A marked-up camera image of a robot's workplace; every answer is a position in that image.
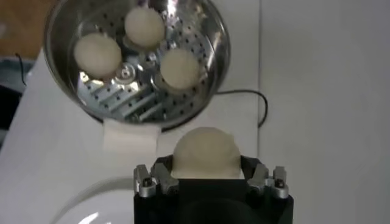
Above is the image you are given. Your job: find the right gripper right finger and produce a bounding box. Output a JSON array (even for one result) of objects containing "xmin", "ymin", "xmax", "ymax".
[{"xmin": 240, "ymin": 155, "xmax": 289, "ymax": 200}]

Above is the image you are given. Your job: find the white round plate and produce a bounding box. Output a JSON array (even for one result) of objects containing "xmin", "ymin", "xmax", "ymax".
[{"xmin": 48, "ymin": 176, "xmax": 137, "ymax": 224}]

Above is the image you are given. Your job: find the stainless steel steamer basket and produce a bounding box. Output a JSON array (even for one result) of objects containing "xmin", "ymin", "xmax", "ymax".
[{"xmin": 42, "ymin": 0, "xmax": 232, "ymax": 159}]

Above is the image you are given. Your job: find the black cooker power cord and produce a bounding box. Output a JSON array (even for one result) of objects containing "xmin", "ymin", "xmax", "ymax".
[{"xmin": 213, "ymin": 88, "xmax": 269, "ymax": 128}]

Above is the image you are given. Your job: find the white steamed baozi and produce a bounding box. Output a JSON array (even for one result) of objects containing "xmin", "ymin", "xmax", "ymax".
[
  {"xmin": 170, "ymin": 126, "xmax": 244, "ymax": 180},
  {"xmin": 160, "ymin": 47, "xmax": 201, "ymax": 91},
  {"xmin": 124, "ymin": 6, "xmax": 166, "ymax": 49},
  {"xmin": 73, "ymin": 32, "xmax": 122, "ymax": 79}
]

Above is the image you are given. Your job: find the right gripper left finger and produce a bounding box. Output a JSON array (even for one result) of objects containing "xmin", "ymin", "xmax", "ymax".
[{"xmin": 133, "ymin": 155, "xmax": 180, "ymax": 198}]

